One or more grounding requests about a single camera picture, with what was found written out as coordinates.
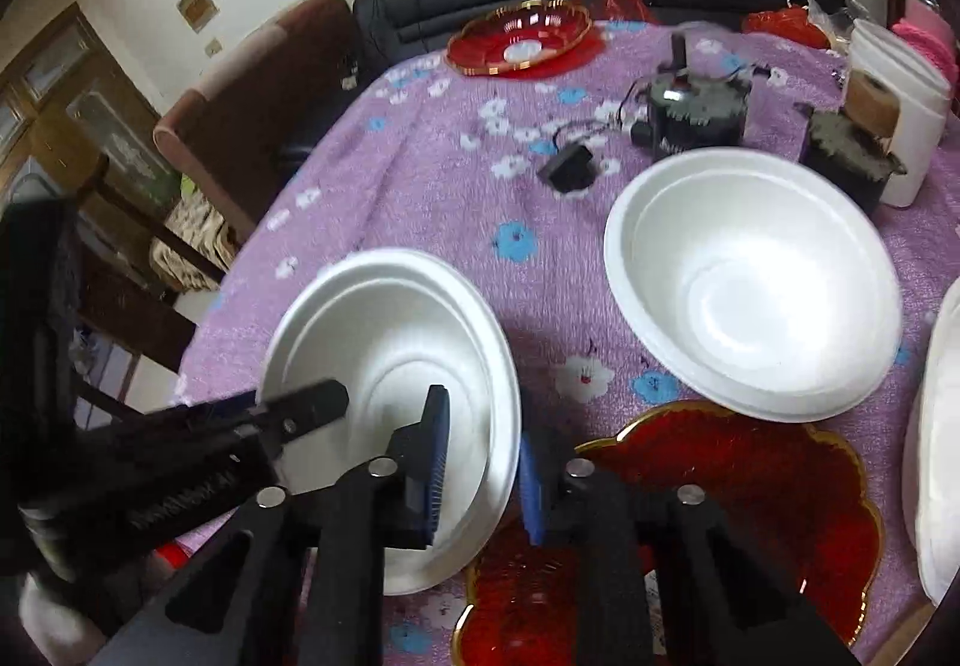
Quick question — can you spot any white plastic jar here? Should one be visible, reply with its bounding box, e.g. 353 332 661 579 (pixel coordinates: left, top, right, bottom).
846 19 952 209

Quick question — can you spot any patterned seat cushion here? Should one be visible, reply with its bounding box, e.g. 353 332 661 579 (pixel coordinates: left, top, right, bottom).
148 182 237 296

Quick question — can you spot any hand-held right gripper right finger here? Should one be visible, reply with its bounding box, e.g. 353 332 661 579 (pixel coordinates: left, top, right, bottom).
520 433 863 666

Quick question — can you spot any brown armchair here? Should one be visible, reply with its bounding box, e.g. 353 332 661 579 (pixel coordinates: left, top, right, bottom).
152 0 362 243

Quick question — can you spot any wooden door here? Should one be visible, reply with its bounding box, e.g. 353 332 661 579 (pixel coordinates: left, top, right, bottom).
0 2 182 206

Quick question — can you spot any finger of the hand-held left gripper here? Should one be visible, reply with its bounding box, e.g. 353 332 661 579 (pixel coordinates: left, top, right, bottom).
146 379 351 457

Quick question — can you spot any small yellow wall sticker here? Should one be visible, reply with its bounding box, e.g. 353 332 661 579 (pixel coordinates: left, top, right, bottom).
176 0 220 31

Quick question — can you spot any bottle with pink knitted sleeve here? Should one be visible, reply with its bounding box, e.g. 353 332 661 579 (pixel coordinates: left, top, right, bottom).
891 0 960 86

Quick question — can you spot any black power adapter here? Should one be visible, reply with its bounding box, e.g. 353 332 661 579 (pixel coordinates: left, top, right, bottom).
540 141 599 193

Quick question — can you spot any large red gold-rimmed plate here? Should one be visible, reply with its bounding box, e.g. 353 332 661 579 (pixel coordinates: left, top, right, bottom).
452 402 884 666

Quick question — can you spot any small white foam bowl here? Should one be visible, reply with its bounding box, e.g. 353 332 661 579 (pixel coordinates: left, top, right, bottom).
259 248 522 596

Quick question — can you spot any large white foam bowl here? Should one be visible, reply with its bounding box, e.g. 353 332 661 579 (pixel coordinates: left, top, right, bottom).
604 147 902 424

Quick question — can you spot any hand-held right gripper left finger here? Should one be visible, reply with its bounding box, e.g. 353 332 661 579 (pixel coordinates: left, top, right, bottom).
90 385 451 666

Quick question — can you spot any dark wooden chair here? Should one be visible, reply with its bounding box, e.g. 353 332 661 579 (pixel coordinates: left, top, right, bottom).
71 152 235 416

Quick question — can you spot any small red gold-rimmed plate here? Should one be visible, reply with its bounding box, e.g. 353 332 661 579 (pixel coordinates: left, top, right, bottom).
446 2 595 80

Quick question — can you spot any dark bottle with cork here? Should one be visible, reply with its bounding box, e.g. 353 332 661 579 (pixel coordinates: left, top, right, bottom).
804 73 910 206

